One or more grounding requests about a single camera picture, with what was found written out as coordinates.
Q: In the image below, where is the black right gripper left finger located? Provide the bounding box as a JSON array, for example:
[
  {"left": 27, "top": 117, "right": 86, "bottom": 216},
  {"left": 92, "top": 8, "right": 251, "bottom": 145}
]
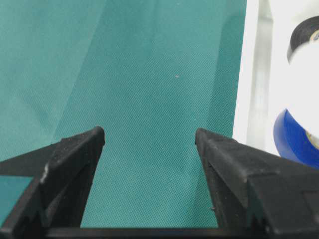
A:
[{"left": 0, "top": 126, "right": 105, "bottom": 239}]

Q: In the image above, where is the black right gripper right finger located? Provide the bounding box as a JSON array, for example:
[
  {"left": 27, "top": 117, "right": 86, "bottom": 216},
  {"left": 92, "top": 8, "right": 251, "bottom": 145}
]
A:
[{"left": 195, "top": 128, "right": 319, "bottom": 239}]

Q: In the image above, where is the blue tape roll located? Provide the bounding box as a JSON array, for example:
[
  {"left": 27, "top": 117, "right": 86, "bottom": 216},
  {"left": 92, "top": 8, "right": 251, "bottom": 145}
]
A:
[{"left": 273, "top": 109, "right": 319, "bottom": 169}]

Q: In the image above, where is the white tape roll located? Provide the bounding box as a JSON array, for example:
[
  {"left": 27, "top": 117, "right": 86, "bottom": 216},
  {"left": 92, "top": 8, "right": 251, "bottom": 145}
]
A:
[{"left": 289, "top": 42, "right": 319, "bottom": 148}]

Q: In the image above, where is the black tape roll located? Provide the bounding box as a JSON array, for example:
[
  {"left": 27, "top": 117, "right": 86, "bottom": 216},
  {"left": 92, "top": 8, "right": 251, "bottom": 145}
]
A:
[{"left": 287, "top": 16, "right": 319, "bottom": 63}]

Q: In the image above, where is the white plastic tray case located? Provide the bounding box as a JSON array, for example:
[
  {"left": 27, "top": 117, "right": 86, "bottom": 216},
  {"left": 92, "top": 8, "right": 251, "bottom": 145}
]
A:
[{"left": 232, "top": 0, "right": 319, "bottom": 155}]

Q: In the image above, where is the green table cloth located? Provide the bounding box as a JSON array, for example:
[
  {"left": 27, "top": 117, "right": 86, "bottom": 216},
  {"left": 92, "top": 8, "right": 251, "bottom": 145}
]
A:
[{"left": 0, "top": 0, "right": 247, "bottom": 228}]

